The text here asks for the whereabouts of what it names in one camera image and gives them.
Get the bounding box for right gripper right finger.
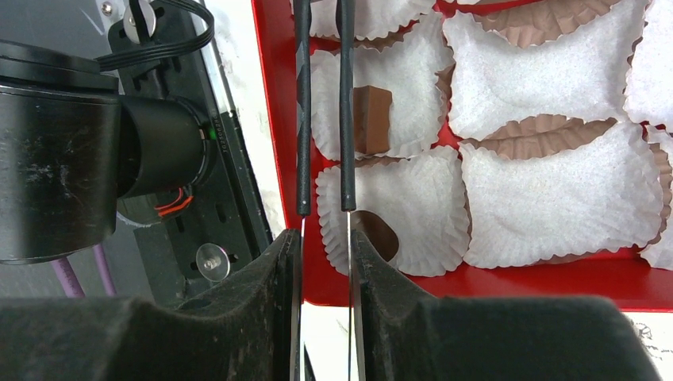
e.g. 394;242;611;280
350;230;659;380

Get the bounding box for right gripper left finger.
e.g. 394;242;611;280
1;229;300;380

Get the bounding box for dark oval chocolate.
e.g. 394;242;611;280
352;210;399;262

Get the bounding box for brown square chocolate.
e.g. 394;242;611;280
353;85;393;155

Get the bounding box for black tweezers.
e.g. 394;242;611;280
290;1;356;380

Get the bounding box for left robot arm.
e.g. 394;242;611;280
1;40;208;265

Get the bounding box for red chocolate box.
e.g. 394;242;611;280
252;1;672;312

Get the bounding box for white paper cup liner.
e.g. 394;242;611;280
315;145;471;279

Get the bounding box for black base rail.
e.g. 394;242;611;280
102;1;272;307

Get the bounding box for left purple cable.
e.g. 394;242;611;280
49;244;119;298

